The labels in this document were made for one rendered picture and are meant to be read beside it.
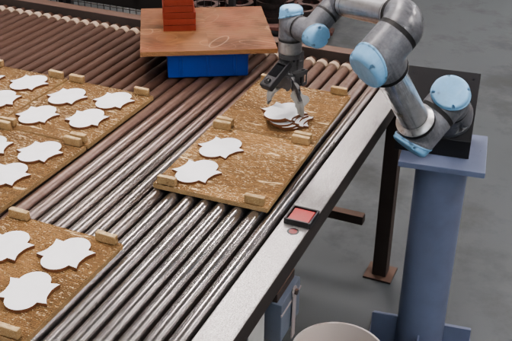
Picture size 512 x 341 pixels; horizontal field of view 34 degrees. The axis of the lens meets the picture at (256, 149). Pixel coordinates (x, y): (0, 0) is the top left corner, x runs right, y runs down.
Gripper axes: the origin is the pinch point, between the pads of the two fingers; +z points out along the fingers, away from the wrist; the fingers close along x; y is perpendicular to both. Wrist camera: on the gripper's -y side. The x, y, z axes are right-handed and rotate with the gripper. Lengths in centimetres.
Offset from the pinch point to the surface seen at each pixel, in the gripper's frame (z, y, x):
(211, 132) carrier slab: 3.7, -21.6, 11.8
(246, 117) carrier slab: 3.7, -5.9, 11.1
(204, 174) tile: 2.9, -43.5, -7.5
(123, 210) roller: 6, -69, -2
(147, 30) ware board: -7, 9, 77
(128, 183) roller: 5, -59, 8
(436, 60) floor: 97, 298, 113
